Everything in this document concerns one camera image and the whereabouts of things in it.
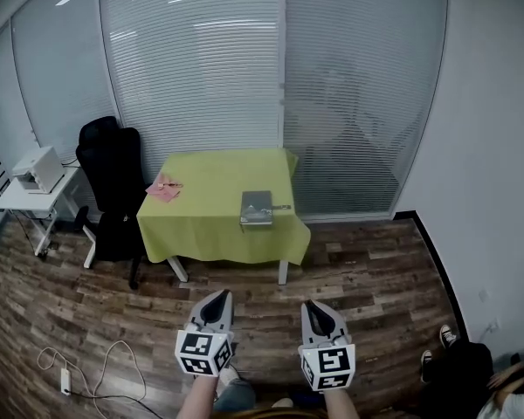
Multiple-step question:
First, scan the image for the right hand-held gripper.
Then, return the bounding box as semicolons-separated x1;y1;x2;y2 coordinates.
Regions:
299;301;357;393

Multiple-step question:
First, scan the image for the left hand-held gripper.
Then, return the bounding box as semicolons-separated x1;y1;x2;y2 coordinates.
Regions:
174;290;235;379

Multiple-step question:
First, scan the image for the dark grey notebook with strap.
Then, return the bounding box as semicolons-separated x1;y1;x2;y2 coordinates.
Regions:
238;189;292;229

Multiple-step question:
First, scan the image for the person's left forearm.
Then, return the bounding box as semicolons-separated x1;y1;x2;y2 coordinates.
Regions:
176;374;222;419

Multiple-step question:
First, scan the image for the person's right forearm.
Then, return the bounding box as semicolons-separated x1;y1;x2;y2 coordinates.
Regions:
321;388;359;419

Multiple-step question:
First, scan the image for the person's blue jeans leg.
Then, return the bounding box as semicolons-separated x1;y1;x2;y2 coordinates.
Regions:
213;376;257;412

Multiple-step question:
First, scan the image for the yellow-green tablecloth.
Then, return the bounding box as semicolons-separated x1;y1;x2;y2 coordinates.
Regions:
136;148;312;266

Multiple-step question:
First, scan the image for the pink cloth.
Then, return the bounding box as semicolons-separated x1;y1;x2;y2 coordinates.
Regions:
145;173;183;203

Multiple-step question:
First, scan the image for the black skirting board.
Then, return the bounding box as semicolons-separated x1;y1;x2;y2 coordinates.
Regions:
395;209;471;344

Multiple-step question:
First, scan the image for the black office chair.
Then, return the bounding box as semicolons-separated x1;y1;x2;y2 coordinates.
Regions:
74;115;143;291

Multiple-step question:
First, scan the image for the white side desk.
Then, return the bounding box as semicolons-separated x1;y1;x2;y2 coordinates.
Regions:
0;166;98;269

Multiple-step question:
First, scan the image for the white printer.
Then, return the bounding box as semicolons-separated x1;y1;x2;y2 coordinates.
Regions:
11;145;66;194

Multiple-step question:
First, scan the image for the white window blind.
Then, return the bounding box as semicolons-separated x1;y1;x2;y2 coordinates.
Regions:
10;0;123;168
98;0;286;187
283;0;449;216

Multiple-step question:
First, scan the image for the white power strip with cable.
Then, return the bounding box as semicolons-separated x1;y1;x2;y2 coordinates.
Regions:
37;340;148;409

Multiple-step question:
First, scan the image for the black cable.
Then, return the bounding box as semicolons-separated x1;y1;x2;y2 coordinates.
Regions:
67;388;162;419

